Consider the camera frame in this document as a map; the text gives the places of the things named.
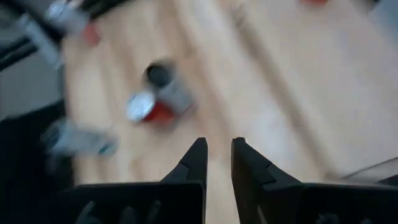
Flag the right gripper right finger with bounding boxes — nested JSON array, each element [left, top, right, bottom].
[[231, 138, 398, 224]]

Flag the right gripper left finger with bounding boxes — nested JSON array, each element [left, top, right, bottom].
[[52, 138, 208, 224]]

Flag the pink white Spindrift can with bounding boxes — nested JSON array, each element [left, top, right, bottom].
[[46, 0, 102, 46]]

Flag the white can black lid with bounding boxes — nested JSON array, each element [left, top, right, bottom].
[[144, 60, 195, 114]]

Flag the black aluminium rig frame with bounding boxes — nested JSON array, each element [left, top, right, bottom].
[[0, 0, 131, 71]]

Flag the red cola can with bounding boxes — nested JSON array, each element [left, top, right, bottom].
[[125, 90, 178, 127]]

